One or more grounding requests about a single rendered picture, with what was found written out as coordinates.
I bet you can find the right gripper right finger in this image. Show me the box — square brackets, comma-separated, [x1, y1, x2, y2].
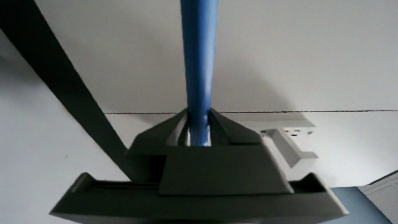
[209, 107, 267, 146]

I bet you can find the blue metal bar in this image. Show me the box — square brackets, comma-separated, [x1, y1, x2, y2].
[180, 0, 218, 146]

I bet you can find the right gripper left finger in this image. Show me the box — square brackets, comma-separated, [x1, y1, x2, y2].
[131, 107, 189, 146]

